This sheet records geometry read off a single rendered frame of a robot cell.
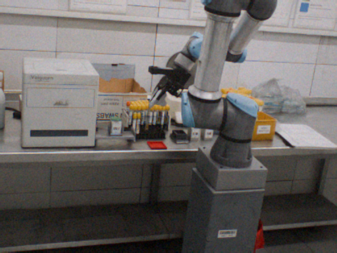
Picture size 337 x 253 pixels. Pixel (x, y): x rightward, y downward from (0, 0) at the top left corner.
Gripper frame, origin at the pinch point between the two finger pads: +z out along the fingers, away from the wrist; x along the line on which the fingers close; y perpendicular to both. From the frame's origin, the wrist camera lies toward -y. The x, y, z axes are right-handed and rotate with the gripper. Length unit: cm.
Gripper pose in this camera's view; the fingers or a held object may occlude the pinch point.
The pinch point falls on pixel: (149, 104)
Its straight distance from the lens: 184.7
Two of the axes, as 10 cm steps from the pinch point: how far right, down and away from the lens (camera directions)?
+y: 7.7, 5.0, 4.0
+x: -2.9, -2.8, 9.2
